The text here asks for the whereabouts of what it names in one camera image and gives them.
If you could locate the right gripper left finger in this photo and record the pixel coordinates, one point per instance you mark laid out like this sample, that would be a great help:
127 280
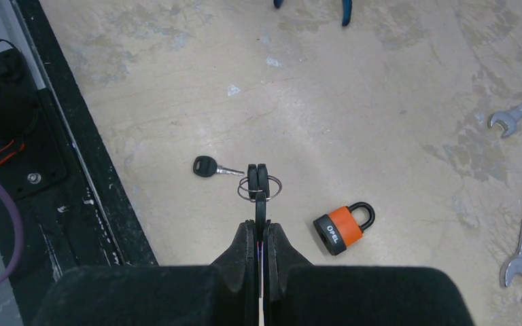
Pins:
237 302

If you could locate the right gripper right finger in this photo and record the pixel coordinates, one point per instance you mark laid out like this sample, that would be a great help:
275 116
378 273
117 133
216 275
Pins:
278 258

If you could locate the orange black padlock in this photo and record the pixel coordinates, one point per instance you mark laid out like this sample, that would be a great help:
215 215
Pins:
338 230

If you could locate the black key bunch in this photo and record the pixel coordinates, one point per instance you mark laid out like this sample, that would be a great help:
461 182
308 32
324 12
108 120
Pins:
258 187

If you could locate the single black key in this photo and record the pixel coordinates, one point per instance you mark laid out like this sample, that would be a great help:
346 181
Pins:
206 166

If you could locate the small silver wrench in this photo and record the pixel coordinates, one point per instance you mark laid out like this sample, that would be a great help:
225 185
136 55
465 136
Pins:
507 119

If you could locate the blue handle pliers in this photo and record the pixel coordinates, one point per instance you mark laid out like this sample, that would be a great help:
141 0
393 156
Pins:
320 7

